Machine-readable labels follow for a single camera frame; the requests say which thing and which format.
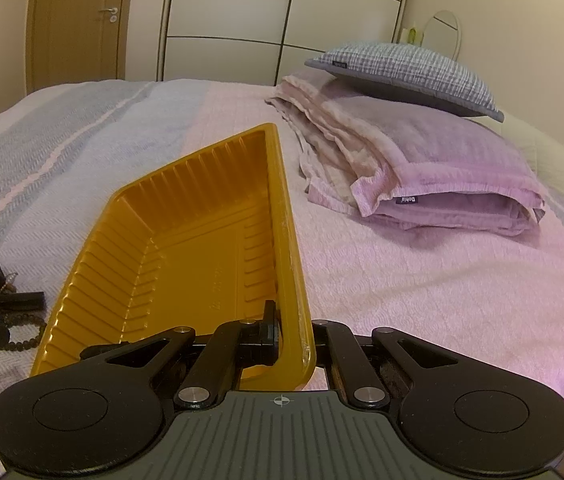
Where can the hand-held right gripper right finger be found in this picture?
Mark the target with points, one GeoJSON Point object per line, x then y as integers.
{"type": "Point", "coordinates": [343, 356]}

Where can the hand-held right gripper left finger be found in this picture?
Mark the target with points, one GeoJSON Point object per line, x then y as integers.
{"type": "Point", "coordinates": [268, 335]}

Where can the yellow plastic tray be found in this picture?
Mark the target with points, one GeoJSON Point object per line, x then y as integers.
{"type": "Point", "coordinates": [186, 240]}

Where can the striped herringbone bedspread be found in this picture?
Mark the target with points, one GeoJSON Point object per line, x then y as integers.
{"type": "Point", "coordinates": [412, 285]}

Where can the folded pink blanket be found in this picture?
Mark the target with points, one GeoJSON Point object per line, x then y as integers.
{"type": "Point", "coordinates": [312, 120]}

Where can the purple pillow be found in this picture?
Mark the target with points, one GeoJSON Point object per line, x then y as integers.
{"type": "Point", "coordinates": [452, 160]}

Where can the wooden door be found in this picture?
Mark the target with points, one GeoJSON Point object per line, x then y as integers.
{"type": "Point", "coordinates": [71, 25]}

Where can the grey checked pillow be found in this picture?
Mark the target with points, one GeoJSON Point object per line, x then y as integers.
{"type": "Point", "coordinates": [412, 70]}

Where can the white wardrobe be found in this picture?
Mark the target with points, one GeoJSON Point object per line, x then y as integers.
{"type": "Point", "coordinates": [262, 15]}

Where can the green bottle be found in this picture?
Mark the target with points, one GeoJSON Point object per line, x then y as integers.
{"type": "Point", "coordinates": [413, 35]}

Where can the round mirror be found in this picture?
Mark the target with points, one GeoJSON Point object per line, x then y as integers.
{"type": "Point", "coordinates": [444, 30]}

